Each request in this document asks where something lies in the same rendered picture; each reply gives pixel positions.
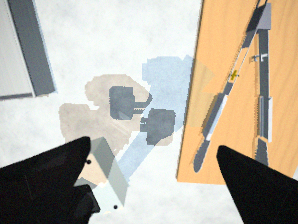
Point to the grey roasting tin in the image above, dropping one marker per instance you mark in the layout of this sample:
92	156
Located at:
24	69

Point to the light wooden board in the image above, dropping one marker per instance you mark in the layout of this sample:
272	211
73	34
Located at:
221	34

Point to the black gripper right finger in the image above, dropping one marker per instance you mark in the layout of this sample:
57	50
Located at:
262	194

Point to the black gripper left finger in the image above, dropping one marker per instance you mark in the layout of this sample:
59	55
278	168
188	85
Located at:
33	191

